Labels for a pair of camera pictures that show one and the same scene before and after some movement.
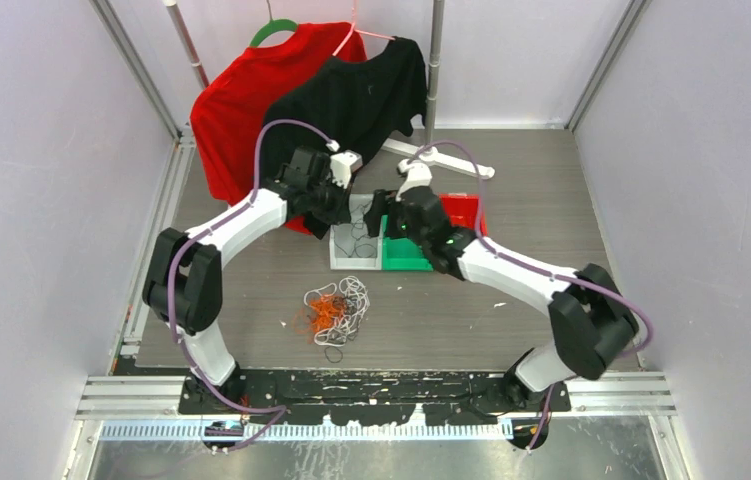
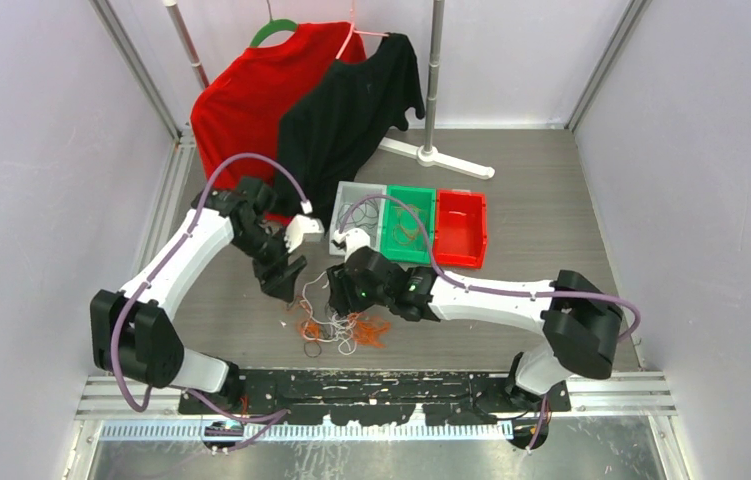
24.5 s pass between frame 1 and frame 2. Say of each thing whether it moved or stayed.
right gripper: moved
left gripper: moved
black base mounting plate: stayed
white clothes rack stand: stayed
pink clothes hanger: stayed
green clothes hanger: stayed
